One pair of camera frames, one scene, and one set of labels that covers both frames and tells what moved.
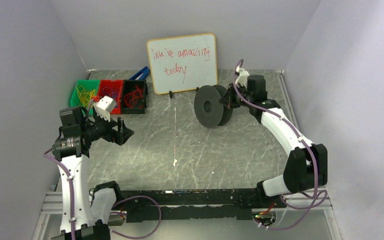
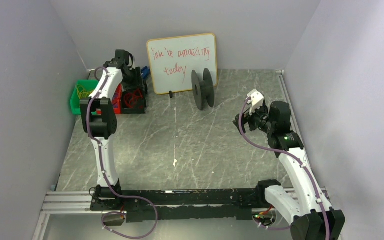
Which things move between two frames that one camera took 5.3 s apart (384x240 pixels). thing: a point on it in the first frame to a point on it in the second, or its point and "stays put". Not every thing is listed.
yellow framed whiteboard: x=183 y=63 stays put
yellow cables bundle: x=85 y=96 stays put
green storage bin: x=83 y=95 stays put
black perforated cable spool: x=209 y=112 to x=203 y=92
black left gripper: x=113 y=131 to x=134 y=84
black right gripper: x=231 y=96 to x=245 y=120
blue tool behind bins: x=141 y=74 stays put
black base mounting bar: x=146 y=206 stays put
